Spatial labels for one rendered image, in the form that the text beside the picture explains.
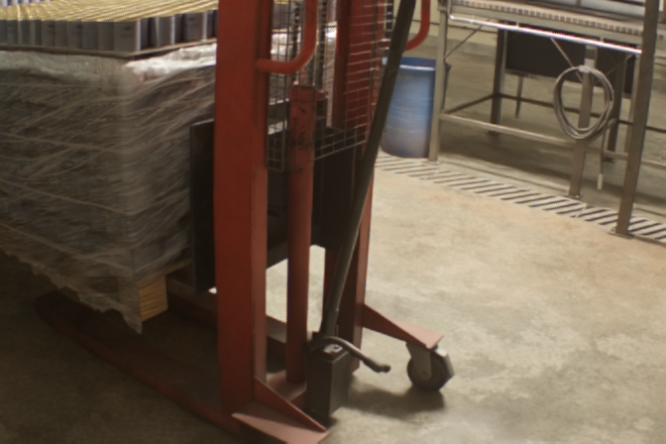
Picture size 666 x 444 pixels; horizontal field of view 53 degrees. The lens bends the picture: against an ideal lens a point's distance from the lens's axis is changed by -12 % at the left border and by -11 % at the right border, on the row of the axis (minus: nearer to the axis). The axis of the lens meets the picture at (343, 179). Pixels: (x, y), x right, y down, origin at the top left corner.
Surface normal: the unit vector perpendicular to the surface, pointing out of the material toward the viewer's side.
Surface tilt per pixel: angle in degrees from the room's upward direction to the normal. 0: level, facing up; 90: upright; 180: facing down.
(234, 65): 90
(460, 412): 0
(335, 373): 90
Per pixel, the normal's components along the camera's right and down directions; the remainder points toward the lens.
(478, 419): 0.05, -0.95
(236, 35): -0.55, 0.24
